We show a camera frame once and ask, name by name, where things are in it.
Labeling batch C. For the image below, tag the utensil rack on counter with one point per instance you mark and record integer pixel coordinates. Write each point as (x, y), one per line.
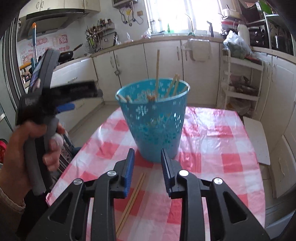
(101, 36)

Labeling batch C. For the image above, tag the white kitchen base cabinets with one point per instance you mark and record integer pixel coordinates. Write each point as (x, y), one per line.
(118, 68)

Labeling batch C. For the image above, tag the black wok on counter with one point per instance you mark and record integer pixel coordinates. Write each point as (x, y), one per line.
(67, 56)

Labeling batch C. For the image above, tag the bamboo chopstick bundle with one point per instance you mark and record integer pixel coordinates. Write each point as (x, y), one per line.
(177, 79)
(135, 199)
(128, 203)

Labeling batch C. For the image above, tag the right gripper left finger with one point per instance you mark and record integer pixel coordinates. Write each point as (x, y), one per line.
(66, 218)

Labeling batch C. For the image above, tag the blue perforated plastic basket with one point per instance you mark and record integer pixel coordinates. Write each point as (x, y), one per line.
(155, 123)

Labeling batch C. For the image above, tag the green vegetables plastic bag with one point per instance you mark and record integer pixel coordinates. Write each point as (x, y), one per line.
(237, 46)

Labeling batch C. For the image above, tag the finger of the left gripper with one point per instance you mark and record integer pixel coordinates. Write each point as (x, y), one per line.
(65, 107)

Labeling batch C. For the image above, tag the lone bamboo chopstick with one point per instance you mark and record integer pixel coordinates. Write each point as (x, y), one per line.
(157, 74)

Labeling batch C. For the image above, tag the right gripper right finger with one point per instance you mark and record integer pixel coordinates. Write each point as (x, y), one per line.
(229, 218)

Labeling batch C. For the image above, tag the person left hand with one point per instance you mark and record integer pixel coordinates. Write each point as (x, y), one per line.
(15, 182)

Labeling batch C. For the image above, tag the white kitchen trolley shelf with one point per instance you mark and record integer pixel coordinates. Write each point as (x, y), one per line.
(240, 83)

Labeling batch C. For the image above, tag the red round tin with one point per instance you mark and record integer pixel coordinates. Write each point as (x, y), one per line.
(3, 146)

